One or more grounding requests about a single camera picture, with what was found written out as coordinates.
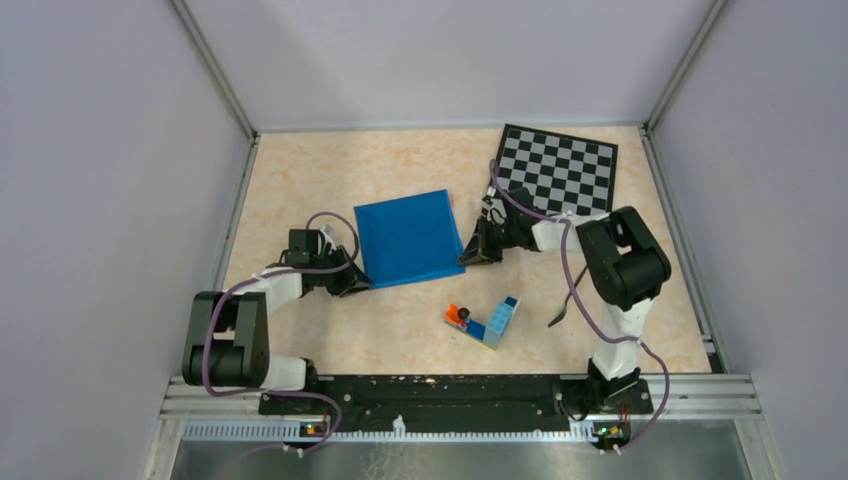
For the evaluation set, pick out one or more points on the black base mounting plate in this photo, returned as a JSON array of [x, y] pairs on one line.
[[460, 403]]

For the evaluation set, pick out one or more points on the black white checkerboard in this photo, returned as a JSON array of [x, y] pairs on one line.
[[562, 173]]

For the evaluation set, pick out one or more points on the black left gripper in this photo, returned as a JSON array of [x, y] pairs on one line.
[[351, 278]]

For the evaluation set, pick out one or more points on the aluminium frame rail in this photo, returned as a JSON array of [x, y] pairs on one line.
[[713, 428]]

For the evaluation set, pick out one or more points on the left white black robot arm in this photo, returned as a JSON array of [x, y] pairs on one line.
[[227, 342]]

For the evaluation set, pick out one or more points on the blue cloth napkin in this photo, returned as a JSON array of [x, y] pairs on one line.
[[409, 240]]

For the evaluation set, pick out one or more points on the colourful toy brick assembly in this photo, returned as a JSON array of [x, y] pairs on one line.
[[490, 332]]

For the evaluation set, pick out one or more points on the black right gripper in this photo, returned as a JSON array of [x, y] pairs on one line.
[[473, 253]]

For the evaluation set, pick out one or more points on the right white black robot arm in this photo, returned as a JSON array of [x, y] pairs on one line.
[[626, 264]]

